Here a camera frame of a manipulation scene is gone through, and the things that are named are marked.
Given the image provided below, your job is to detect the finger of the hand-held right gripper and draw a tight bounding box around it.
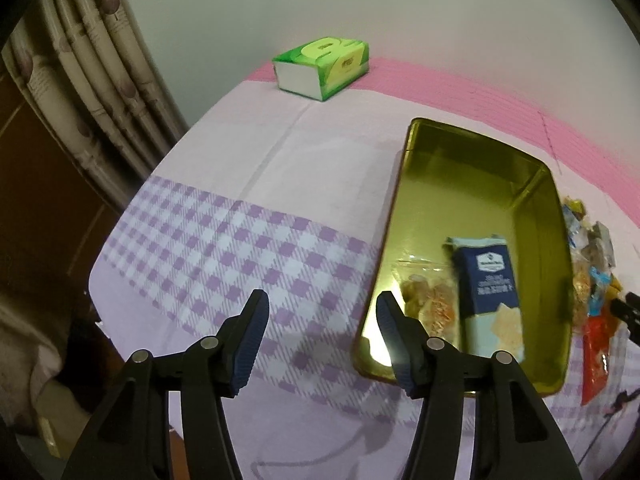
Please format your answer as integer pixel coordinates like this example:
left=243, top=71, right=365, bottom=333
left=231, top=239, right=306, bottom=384
left=607, top=290, right=640, bottom=346

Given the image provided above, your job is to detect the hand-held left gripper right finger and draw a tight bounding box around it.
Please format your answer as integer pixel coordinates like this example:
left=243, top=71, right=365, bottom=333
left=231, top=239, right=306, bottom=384
left=375, top=290, right=583, bottom=480

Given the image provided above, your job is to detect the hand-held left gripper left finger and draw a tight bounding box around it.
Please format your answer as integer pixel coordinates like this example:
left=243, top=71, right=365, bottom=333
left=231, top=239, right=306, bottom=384
left=60, top=289, right=271, bottom=480

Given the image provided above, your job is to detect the gold tin box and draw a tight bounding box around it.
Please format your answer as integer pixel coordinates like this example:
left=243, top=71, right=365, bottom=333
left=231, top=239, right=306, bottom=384
left=352, top=117, right=576, bottom=400

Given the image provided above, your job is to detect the pile of wrapped snacks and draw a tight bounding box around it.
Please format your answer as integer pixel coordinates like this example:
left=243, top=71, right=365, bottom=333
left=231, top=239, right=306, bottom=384
left=560, top=197, right=626, bottom=331

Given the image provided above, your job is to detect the clear snack packet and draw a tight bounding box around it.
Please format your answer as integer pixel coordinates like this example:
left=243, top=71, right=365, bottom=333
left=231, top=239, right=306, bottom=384
left=395, top=257, right=463, bottom=351

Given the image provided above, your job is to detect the red snack packet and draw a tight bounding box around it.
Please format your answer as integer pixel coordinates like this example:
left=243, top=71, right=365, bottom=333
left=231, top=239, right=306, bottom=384
left=581, top=317, right=621, bottom=407

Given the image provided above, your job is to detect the blue cracker packet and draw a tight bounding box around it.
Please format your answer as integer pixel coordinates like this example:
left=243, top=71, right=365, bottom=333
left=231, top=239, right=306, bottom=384
left=445, top=234, right=527, bottom=363

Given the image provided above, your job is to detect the pink and purple checked tablecloth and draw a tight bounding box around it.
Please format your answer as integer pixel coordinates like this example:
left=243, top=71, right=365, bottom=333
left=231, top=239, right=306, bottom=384
left=90, top=55, right=640, bottom=480

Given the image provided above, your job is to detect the beige cloth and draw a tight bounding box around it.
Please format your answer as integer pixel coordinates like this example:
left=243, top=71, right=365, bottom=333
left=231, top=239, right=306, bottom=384
left=0, top=290, right=101, bottom=436

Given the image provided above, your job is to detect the brown wooden panel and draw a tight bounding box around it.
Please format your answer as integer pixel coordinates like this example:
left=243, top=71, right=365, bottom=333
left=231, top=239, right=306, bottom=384
left=0, top=75, right=121, bottom=301

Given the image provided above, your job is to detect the green tissue box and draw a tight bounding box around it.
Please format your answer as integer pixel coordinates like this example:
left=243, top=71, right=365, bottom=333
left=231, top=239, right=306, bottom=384
left=272, top=36, right=370, bottom=103

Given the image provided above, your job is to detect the patterned beige curtain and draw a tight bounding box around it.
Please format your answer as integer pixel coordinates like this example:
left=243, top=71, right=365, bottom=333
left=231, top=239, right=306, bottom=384
left=0, top=0, right=188, bottom=216

